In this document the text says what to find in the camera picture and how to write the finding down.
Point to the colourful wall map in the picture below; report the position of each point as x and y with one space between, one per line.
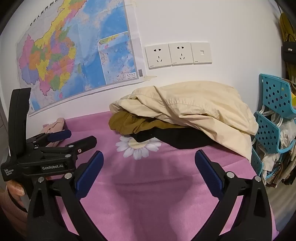
69 46

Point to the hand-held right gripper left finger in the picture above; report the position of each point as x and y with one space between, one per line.
89 176

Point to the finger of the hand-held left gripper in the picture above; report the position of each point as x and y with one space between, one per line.
60 135
85 143

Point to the cream garment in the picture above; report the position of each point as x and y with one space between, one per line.
196 104

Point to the person's left hand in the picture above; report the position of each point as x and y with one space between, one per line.
15 188

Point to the brown bag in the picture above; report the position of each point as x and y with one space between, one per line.
284 171

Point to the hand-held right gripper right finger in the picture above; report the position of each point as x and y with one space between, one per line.
209 173

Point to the white plastic bag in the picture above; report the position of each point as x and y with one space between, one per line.
286 134

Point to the black handbag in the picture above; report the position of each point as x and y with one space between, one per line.
289 51

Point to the pink printed blanket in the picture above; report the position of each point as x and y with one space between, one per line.
150 185

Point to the blue plastic rack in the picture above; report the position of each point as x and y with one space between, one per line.
270 92

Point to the pink beige garment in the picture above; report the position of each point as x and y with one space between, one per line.
56 124

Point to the olive green garment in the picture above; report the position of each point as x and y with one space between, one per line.
122 122

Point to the black garment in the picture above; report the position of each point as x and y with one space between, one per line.
185 139

